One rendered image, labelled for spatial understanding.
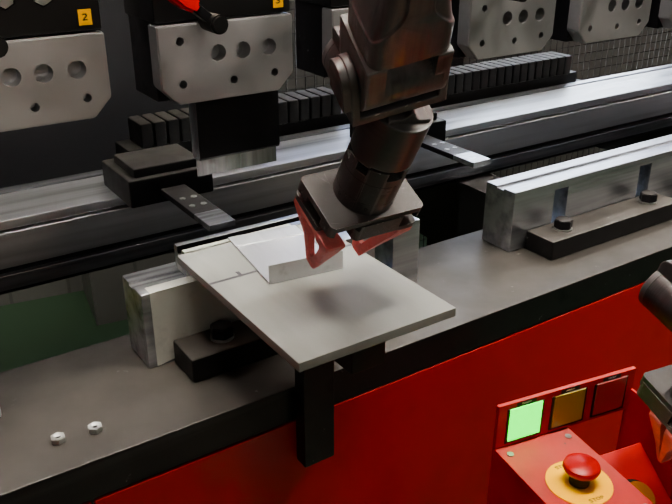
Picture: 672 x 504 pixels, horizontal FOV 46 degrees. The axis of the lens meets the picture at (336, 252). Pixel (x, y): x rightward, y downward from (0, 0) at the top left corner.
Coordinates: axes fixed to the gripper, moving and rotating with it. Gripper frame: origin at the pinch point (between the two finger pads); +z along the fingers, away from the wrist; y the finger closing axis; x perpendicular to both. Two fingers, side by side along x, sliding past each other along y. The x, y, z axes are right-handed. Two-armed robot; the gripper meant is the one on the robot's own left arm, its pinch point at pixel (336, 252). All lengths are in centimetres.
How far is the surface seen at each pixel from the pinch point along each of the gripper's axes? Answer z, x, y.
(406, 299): 0.7, 7.0, -4.6
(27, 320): 190, -119, -1
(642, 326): 28, 12, -60
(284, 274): 5.0, -2.0, 3.6
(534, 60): 29, -49, -86
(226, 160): 4.7, -18.2, 3.0
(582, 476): 11.0, 28.3, -18.8
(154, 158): 20.7, -34.3, 3.5
